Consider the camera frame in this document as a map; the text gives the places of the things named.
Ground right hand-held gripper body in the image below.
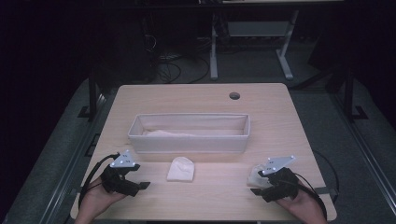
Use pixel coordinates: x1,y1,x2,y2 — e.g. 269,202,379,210
261,154,300,203

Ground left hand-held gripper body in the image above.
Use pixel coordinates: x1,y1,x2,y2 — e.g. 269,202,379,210
101,149,140,198

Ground white fabric storage box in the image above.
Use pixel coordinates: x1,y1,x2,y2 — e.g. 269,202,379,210
127,112,251,154

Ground person's left hand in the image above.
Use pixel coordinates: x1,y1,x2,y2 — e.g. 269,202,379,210
79,176,125,216

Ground person's right hand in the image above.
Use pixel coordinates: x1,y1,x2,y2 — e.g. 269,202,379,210
276,183,326,218

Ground black tape strip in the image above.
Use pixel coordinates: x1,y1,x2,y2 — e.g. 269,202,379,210
314,187,339,196

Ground white cloth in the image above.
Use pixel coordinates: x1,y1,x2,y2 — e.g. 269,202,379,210
144,129,192,138

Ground black metal stand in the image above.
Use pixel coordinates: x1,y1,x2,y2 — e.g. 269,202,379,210
344,66,370,122
78,66,101,122

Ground desk with white legs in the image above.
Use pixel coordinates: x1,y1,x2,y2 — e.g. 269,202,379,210
199,0,345,81

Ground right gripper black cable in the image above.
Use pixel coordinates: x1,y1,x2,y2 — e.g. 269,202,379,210
293,172,328,218

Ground aluminium frame rail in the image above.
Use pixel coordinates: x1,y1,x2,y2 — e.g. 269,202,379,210
330,92,396,208
38,92,117,224

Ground black hanging cable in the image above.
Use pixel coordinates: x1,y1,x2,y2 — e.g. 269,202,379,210
312,149,340,194

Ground tangle of floor cables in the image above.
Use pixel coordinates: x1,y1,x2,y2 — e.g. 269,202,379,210
144,34,211,84

